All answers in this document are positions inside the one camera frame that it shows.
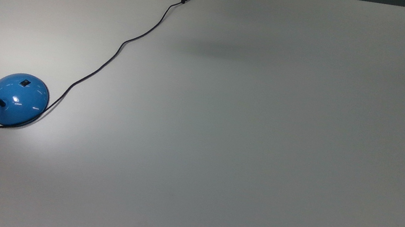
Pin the black rocker lamp switch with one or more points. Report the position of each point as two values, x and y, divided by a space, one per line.
25 83

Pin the blue gooseneck desk lamp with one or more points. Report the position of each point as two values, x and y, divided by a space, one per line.
23 100

